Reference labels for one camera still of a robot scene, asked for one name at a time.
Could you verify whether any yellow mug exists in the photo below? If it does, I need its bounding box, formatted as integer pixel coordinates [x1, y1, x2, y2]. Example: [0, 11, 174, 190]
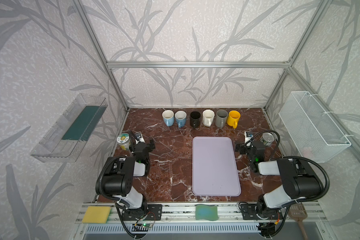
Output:
[227, 110, 241, 129]

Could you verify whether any light blue mug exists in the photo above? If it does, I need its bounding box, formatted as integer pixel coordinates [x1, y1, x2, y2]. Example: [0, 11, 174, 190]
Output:
[162, 110, 175, 127]

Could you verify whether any grey mug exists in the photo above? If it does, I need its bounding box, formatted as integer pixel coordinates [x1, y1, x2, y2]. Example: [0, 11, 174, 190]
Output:
[215, 110, 229, 128]

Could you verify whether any blue patterned mug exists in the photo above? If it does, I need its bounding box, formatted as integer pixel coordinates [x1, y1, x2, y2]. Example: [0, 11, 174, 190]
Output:
[175, 111, 187, 128]

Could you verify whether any white upside-down mug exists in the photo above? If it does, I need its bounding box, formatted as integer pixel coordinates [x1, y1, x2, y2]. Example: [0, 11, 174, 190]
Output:
[203, 110, 215, 127]

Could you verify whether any black mug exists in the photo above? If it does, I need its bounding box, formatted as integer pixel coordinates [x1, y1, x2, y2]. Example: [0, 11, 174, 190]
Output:
[190, 111, 201, 129]

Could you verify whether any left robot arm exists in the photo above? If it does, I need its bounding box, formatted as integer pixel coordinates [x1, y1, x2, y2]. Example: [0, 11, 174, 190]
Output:
[95, 130, 156, 215]

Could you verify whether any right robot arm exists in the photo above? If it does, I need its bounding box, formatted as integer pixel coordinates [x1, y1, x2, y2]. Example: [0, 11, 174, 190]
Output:
[235, 130, 330, 215]

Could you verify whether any metal tin can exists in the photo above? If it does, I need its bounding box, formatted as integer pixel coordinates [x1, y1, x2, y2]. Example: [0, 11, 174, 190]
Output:
[261, 133, 275, 147]

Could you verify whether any lilac tray mat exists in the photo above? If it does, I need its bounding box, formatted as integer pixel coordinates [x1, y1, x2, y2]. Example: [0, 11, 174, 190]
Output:
[192, 137, 241, 197]

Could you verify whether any green sponge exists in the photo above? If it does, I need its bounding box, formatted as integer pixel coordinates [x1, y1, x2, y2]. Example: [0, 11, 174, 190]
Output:
[195, 204, 219, 221]

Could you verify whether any left circuit board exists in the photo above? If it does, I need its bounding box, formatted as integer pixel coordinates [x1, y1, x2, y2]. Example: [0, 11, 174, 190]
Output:
[133, 223, 155, 232]

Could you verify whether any circuit board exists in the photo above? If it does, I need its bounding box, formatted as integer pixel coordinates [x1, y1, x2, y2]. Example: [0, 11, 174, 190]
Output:
[258, 223, 277, 238]
[133, 223, 155, 232]

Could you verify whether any right circuit board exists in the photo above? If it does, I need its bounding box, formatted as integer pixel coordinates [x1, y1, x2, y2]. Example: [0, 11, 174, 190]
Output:
[258, 223, 277, 238]

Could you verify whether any yellow sponge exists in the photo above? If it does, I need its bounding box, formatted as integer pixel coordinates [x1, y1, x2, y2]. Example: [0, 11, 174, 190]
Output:
[82, 206, 111, 224]

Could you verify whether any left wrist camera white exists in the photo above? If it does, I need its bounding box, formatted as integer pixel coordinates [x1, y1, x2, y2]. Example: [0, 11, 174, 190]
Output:
[135, 132, 145, 144]

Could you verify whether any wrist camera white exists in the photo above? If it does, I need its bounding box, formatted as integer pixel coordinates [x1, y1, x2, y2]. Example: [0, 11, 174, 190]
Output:
[135, 132, 145, 144]
[245, 131, 254, 147]

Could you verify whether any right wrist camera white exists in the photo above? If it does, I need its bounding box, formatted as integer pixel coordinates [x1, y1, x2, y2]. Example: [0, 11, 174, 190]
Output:
[245, 131, 254, 147]

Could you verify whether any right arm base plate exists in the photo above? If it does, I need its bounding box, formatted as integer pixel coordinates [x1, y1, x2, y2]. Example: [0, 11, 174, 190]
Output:
[238, 202, 282, 221]

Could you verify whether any white wire basket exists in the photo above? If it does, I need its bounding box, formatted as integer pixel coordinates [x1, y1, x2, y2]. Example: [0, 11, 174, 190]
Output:
[279, 91, 352, 163]

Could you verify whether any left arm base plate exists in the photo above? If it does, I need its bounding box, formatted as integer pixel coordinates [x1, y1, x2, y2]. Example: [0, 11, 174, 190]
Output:
[122, 204, 163, 221]

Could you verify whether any clear plastic wall shelf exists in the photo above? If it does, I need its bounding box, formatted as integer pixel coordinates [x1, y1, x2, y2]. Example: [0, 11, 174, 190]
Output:
[30, 94, 108, 163]

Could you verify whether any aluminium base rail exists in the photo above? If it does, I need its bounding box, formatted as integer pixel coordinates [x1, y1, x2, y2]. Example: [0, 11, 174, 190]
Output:
[68, 201, 331, 240]

